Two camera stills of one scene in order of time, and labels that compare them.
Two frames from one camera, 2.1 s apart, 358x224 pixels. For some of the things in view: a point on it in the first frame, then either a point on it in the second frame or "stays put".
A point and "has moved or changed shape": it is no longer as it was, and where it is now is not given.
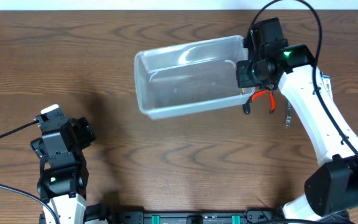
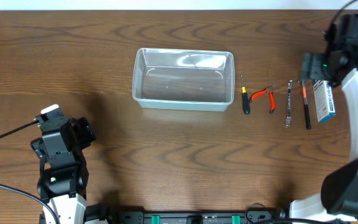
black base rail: x=103 y=214 stays put
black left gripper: x=83 y=132 stays put
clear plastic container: x=190 y=78 has moved or changed shape
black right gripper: x=242 y=78 -> x=314 y=67
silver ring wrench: x=288 y=119 stays put
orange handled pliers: x=271 y=98 stays put
